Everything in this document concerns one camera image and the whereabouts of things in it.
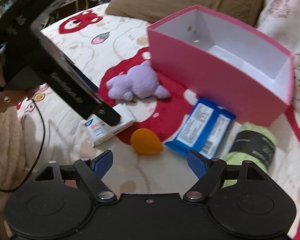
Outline white wet tissue pack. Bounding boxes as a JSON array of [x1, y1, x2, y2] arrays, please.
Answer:
[[84, 103, 135, 146]]

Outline green yarn ball black label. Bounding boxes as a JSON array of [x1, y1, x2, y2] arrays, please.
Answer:
[[223, 122, 276, 173]]

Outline orange makeup sponge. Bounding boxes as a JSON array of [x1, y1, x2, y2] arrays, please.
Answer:
[[130, 128, 164, 155]]

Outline person's left hand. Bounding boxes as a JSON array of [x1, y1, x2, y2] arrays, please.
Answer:
[[0, 51, 39, 114]]

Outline blue wet wipes pack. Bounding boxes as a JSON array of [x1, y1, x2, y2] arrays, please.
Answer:
[[165, 97, 235, 159]]

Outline beige fluffy sleeve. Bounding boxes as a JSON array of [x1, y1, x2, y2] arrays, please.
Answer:
[[0, 106, 28, 240]]

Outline bear print red white blanket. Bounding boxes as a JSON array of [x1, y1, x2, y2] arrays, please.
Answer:
[[14, 2, 300, 239]]

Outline purple plush toy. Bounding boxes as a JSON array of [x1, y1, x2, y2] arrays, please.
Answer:
[[106, 60, 171, 101]]

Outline pink cardboard box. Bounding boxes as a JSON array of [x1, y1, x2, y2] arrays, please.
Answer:
[[147, 5, 294, 126]]

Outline pink checkered cartoon pillow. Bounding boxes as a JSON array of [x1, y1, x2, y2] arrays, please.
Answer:
[[257, 0, 300, 108]]

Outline black cable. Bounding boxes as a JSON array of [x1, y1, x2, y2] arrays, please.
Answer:
[[0, 99, 47, 193]]

